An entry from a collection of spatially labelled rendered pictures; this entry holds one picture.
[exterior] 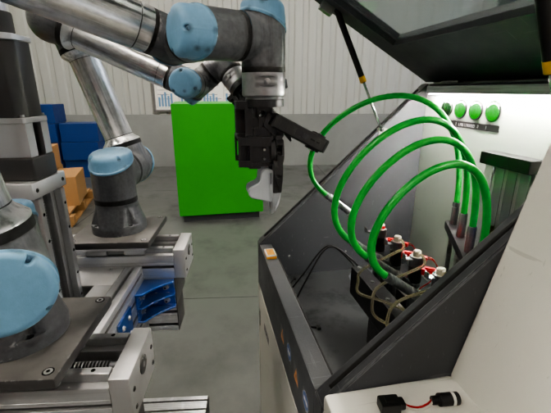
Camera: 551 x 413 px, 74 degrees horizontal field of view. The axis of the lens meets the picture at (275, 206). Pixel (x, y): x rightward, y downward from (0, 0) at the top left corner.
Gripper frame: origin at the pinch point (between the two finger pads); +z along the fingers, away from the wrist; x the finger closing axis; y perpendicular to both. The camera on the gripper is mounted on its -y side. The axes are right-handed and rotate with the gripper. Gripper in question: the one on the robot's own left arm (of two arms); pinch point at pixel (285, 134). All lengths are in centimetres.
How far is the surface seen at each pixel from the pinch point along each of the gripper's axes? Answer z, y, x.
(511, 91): 27, -46, -2
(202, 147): -139, 139, -236
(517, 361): 60, -16, 36
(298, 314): 40.2, 17.7, 18.4
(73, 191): -195, 288, -198
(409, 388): 58, 0, 34
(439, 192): 37, -21, -29
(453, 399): 61, -5, 36
